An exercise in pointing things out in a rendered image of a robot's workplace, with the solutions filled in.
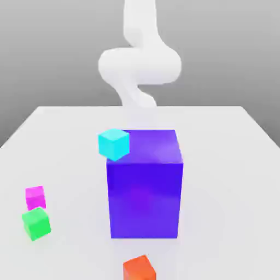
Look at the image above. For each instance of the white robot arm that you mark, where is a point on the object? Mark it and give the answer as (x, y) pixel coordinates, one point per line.
(140, 63)

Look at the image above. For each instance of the small magenta cube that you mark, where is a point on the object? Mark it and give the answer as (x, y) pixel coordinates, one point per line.
(35, 196)

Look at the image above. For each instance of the small cyan cube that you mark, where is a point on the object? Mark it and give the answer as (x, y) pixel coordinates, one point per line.
(113, 144)

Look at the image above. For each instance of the small orange cube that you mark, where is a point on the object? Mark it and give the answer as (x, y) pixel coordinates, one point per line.
(139, 269)

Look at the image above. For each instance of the small green cube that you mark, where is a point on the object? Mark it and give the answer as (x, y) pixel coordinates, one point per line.
(36, 223)

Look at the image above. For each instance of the large purple box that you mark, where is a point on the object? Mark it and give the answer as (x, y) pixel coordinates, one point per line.
(144, 196)

